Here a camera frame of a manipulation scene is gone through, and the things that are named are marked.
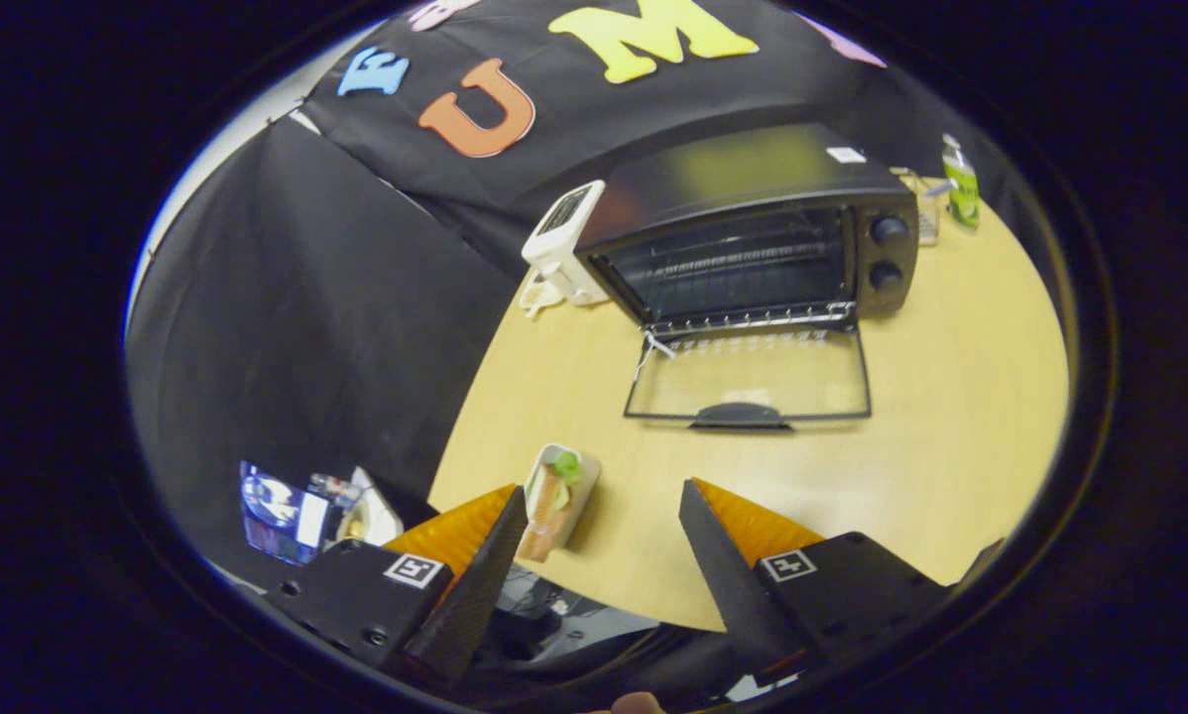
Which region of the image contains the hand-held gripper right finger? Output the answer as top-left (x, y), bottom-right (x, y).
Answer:
top-left (678, 478), bottom-right (952, 685)

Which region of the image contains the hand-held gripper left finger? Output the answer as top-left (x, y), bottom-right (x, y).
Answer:
top-left (262, 483), bottom-right (531, 685)

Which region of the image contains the sandwich with lettuce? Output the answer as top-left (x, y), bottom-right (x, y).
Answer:
top-left (517, 451), bottom-right (585, 564)

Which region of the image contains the black toaster oven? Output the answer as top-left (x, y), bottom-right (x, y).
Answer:
top-left (574, 122), bottom-right (920, 432)

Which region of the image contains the white food tray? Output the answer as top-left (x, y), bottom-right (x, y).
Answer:
top-left (515, 442), bottom-right (602, 564)

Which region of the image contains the white pop-up toaster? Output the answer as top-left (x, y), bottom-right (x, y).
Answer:
top-left (522, 179), bottom-right (610, 306)

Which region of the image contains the small clear bottle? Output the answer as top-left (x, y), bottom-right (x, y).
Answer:
top-left (308, 473), bottom-right (362, 507)

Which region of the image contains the blue printed package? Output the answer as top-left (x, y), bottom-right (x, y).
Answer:
top-left (240, 460), bottom-right (329, 566)

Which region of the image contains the green label drink bottle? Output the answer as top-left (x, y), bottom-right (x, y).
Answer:
top-left (941, 134), bottom-right (982, 232)

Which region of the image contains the thin white string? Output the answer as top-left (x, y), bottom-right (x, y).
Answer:
top-left (634, 332), bottom-right (676, 383)

